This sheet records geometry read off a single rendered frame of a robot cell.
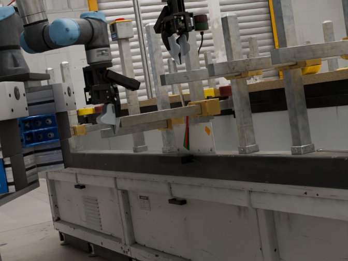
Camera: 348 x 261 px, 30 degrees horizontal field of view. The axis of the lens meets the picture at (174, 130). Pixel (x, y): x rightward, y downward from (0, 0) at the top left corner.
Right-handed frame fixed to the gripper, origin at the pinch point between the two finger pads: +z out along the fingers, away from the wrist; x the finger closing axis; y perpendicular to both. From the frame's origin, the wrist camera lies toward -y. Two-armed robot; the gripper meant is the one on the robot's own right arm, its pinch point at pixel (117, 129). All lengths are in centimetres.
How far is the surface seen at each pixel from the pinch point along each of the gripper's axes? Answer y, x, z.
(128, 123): -3.2, 1.5, -1.2
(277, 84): -50, 14, -6
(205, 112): -29.1, 3.7, -0.8
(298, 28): -677, -731, -92
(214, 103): -32.0, 4.9, -3.1
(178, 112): -20.7, 1.5, -2.1
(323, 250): -55, 19, 48
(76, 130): -29, -120, 2
